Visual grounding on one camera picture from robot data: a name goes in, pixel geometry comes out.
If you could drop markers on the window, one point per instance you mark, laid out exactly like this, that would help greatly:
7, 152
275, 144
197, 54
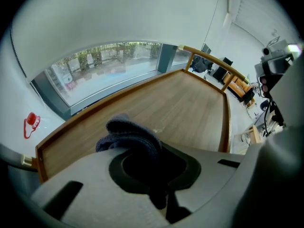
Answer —
107, 72

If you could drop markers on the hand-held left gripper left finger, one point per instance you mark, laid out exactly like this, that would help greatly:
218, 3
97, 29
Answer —
90, 189

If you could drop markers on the white roller blind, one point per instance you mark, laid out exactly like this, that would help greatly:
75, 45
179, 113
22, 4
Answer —
118, 15

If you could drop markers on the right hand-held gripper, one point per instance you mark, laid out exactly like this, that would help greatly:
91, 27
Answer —
273, 60

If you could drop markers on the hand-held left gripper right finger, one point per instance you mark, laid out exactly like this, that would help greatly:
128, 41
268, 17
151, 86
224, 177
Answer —
213, 172

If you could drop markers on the orange sofa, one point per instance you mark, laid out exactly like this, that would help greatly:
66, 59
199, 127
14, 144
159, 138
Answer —
240, 87

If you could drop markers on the dark blue cloth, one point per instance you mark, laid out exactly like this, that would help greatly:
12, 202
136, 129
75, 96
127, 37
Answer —
133, 134

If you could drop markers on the wooden shelf cart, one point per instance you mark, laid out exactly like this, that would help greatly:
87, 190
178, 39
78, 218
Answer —
166, 108

